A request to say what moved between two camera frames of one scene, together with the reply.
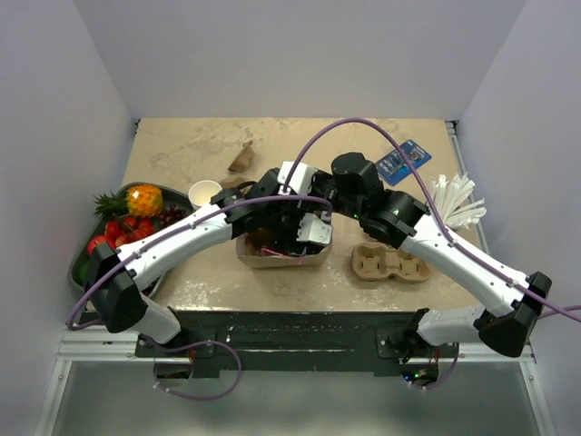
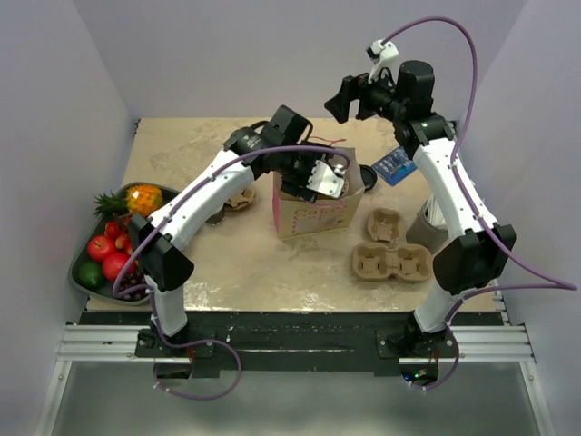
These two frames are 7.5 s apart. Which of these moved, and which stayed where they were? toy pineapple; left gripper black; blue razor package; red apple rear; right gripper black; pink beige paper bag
Moved: left gripper black; right gripper black; pink beige paper bag
Stayed: red apple rear; toy pineapple; blue razor package
